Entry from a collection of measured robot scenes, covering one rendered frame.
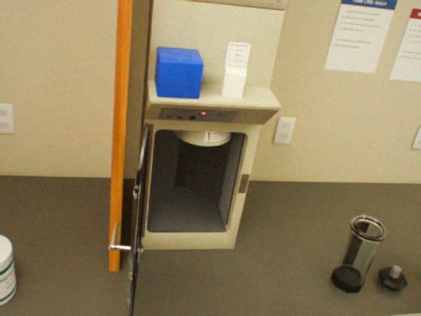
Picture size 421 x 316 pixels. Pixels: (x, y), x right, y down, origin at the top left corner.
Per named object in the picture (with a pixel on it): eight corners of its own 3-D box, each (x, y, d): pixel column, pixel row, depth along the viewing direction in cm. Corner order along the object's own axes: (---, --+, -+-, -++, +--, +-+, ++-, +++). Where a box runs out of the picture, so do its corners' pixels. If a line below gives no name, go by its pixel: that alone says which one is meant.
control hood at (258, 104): (143, 115, 120) (146, 79, 115) (262, 120, 126) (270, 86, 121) (146, 136, 110) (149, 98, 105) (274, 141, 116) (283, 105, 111)
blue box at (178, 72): (153, 80, 114) (156, 46, 110) (193, 83, 116) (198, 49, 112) (156, 97, 106) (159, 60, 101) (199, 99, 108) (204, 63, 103)
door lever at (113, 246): (134, 229, 114) (135, 221, 113) (131, 256, 106) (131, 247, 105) (113, 228, 114) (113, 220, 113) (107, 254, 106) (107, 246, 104)
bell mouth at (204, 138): (169, 116, 142) (171, 100, 139) (225, 119, 146) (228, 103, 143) (175, 145, 127) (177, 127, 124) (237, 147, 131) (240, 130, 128)
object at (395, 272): (371, 273, 148) (377, 258, 145) (395, 271, 150) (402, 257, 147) (384, 294, 140) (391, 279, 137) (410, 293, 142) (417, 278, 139)
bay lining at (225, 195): (142, 185, 161) (149, 92, 143) (215, 186, 166) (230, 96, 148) (146, 231, 140) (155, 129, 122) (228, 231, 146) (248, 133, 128)
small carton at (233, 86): (223, 88, 116) (226, 65, 113) (243, 91, 116) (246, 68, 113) (221, 95, 112) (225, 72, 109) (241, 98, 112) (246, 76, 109)
